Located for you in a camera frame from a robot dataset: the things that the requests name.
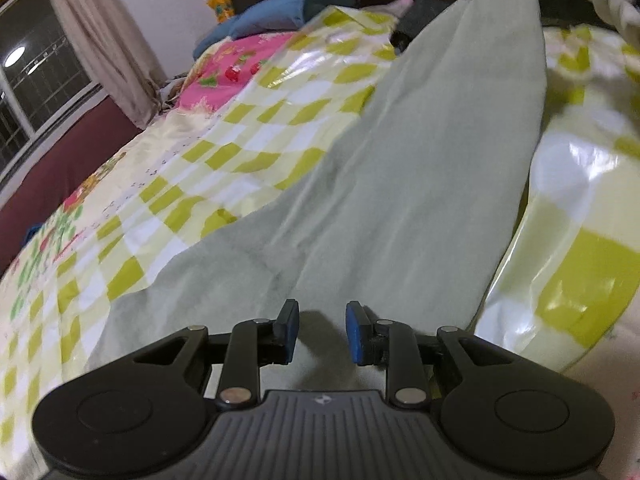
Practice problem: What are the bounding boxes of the floral bed quilt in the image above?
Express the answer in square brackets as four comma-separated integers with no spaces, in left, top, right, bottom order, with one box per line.
[0,30,306,286]

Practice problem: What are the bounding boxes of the barred window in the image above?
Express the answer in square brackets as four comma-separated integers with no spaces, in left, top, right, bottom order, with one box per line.
[0,0,103,181]

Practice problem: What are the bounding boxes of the dark grey folded cloth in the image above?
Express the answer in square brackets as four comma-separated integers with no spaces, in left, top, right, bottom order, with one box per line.
[390,0,451,53]

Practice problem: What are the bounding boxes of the grey-green pants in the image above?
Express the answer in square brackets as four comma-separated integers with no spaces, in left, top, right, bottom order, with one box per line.
[87,0,551,393]

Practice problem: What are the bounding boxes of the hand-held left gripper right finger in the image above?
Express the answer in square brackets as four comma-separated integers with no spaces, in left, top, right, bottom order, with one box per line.
[345,301,521,408]

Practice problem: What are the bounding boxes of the beige curtain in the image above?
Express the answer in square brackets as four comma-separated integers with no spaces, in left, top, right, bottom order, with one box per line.
[40,0,168,128]

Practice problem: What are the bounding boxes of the blue cloth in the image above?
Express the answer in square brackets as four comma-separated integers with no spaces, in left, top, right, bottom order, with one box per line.
[192,20,241,58]

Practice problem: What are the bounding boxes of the yellow packet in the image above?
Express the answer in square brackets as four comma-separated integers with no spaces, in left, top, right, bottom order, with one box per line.
[201,0,237,25]

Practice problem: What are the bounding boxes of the maroon sofa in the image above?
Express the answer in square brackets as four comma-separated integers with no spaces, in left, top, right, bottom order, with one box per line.
[0,92,146,273]

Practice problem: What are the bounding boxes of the green white checked plastic sheet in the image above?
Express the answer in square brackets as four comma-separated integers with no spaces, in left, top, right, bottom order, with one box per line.
[0,5,640,411]

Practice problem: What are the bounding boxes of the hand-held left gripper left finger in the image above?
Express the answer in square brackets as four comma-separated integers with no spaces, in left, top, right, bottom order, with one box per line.
[131,299,301,407]

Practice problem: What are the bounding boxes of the blue rolled blanket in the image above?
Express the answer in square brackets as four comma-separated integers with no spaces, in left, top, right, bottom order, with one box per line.
[235,0,360,40]

